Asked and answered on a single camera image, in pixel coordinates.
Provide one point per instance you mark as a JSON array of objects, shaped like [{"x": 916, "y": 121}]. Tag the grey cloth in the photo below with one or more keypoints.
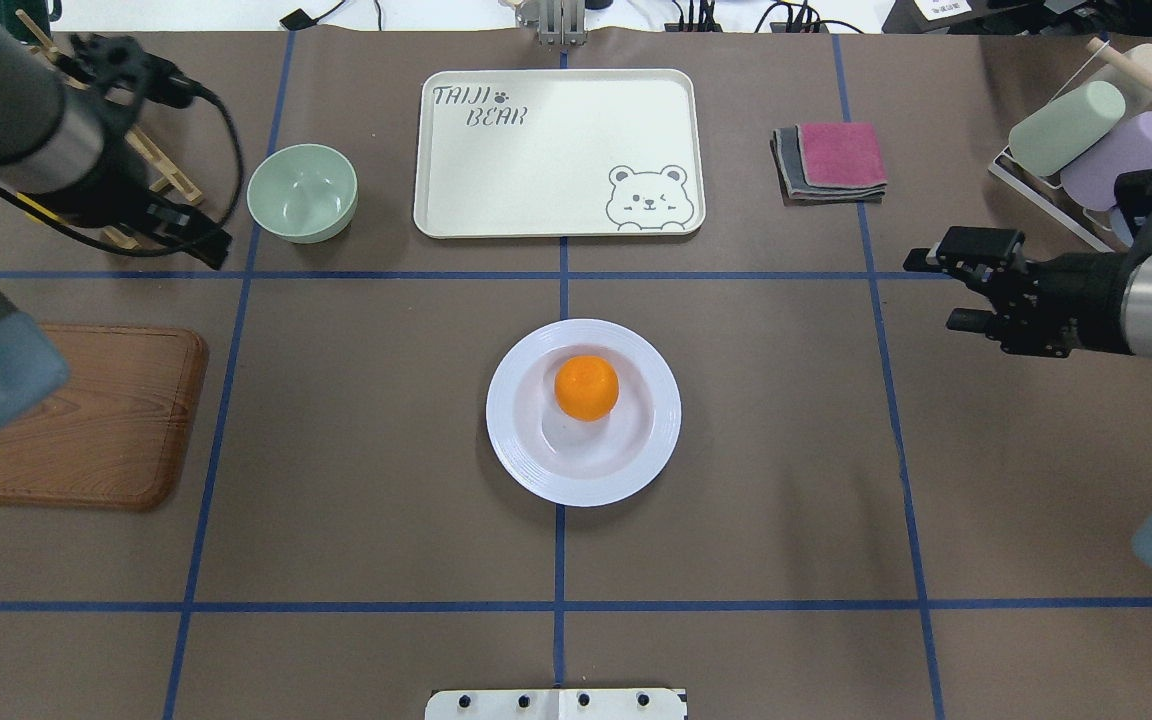
[{"x": 786, "y": 153}]

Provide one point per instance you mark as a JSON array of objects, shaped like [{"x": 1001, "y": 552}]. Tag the white wire cup rack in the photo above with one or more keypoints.
[{"x": 1093, "y": 227}]

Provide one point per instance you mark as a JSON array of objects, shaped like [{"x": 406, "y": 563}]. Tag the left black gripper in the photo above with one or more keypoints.
[{"x": 116, "y": 193}]

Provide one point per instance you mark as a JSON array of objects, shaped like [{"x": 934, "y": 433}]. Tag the aluminium frame post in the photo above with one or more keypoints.
[{"x": 560, "y": 23}]

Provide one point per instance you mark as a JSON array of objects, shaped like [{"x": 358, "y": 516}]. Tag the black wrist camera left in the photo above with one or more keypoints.
[{"x": 108, "y": 62}]

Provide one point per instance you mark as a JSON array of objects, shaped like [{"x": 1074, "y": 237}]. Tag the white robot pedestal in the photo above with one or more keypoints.
[{"x": 558, "y": 703}]

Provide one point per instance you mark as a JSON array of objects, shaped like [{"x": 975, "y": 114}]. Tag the purple cup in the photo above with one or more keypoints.
[{"x": 1090, "y": 179}]

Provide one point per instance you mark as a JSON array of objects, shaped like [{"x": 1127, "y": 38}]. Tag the mint green bowl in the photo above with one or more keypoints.
[{"x": 304, "y": 194}]

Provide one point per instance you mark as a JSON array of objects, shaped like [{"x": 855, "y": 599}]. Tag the wooden mug rack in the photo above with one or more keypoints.
[{"x": 151, "y": 165}]

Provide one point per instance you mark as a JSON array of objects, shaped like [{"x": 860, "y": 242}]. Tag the wooden rack rod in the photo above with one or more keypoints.
[{"x": 1151, "y": 78}]

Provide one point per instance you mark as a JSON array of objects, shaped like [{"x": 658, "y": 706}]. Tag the cream bear tray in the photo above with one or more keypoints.
[{"x": 531, "y": 153}]

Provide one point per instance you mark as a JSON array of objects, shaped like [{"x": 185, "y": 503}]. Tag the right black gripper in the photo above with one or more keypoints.
[{"x": 1086, "y": 291}]

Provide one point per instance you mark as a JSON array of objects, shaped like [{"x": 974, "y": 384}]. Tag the orange fruit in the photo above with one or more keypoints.
[{"x": 586, "y": 387}]

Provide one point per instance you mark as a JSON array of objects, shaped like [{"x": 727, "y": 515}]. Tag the green cup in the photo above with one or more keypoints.
[{"x": 1054, "y": 136}]

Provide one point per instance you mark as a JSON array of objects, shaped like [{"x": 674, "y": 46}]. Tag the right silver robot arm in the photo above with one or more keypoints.
[{"x": 1137, "y": 324}]

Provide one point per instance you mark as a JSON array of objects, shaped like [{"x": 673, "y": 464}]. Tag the white round plate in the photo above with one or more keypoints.
[{"x": 571, "y": 461}]

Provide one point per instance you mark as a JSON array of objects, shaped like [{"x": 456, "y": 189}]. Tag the pink cloth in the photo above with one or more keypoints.
[{"x": 841, "y": 156}]

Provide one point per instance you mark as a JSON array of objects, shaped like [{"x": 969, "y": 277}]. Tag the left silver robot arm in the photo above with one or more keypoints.
[{"x": 31, "y": 366}]

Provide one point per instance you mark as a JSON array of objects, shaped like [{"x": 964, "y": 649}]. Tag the wooden cutting board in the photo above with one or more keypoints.
[{"x": 115, "y": 436}]

